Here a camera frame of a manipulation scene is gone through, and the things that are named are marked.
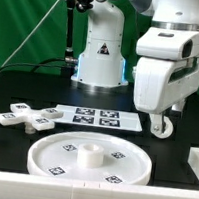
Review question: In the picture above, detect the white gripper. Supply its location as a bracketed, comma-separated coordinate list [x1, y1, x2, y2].
[133, 57, 199, 139]

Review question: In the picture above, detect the white round table top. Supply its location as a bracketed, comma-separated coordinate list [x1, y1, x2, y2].
[27, 131, 152, 186]

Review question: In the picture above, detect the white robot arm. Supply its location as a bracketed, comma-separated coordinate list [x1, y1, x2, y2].
[73, 0, 199, 139]

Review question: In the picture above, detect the white right fence block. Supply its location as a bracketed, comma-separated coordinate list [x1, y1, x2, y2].
[188, 147, 199, 181]

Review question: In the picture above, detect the white marker plate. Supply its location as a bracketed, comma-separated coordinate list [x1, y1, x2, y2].
[56, 105, 142, 132]

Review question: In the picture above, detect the white front fence bar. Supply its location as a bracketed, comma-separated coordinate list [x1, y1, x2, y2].
[0, 172, 199, 199]

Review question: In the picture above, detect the white cross-shaped table base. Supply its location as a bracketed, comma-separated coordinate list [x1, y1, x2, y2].
[0, 103, 63, 134]

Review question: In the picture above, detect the green backdrop curtain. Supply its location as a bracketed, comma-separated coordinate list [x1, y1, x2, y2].
[0, 0, 199, 94]

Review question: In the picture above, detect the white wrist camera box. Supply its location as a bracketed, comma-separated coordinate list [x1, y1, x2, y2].
[136, 27, 199, 61]

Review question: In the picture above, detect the black cable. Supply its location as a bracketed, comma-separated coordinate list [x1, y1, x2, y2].
[0, 50, 76, 83]

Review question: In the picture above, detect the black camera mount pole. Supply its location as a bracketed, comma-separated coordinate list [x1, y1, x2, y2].
[64, 0, 94, 64]

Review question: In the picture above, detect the white cable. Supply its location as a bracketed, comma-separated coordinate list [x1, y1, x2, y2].
[1, 0, 77, 75]

